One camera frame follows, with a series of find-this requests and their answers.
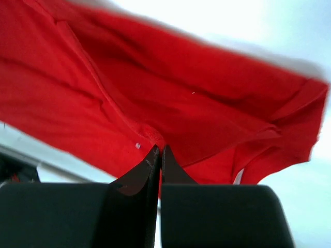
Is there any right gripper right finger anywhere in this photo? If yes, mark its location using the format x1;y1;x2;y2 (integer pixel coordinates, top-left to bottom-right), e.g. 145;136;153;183
160;146;294;247

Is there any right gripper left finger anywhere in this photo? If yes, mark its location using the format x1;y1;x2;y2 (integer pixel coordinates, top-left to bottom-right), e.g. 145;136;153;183
1;146;160;247

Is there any red t-shirt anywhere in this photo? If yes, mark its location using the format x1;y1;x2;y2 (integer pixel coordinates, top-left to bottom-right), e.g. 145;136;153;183
1;1;328;184

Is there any aluminium table frame rail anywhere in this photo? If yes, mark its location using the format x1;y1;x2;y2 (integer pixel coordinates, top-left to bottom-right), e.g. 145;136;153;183
1;145;116;183

